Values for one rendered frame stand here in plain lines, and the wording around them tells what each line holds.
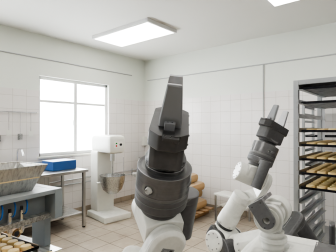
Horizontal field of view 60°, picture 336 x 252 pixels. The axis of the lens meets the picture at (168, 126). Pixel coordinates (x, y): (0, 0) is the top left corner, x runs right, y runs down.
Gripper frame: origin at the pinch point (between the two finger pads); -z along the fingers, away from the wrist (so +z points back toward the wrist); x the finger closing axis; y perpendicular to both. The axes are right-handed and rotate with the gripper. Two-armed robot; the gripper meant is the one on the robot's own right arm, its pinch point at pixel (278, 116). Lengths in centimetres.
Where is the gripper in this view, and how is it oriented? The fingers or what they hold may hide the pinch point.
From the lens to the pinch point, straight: 109.0
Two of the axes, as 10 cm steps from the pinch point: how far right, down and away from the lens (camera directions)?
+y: -4.4, -1.3, 8.9
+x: -8.1, -3.8, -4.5
